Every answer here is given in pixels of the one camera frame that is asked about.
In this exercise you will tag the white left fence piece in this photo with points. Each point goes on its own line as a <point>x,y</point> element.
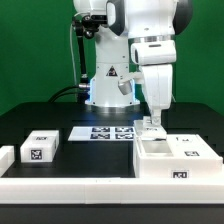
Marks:
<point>7,158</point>

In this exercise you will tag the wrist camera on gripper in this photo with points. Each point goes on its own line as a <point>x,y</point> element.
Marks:
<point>125,82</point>

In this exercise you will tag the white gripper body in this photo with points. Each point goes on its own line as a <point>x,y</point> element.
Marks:
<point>157,87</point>

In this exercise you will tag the white cabinet top block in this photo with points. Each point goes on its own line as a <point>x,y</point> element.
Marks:
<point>40,146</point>

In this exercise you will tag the white cabinet body box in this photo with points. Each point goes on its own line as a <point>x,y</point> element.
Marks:
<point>154,159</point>

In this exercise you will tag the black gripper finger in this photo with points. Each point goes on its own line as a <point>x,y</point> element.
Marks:
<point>156,120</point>

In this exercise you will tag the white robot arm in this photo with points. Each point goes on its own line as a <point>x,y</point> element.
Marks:
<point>134,44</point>

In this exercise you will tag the black camera on mount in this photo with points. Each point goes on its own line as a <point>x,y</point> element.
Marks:
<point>95,19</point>

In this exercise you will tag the white marker base plate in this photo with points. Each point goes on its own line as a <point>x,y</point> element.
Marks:
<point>101,133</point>

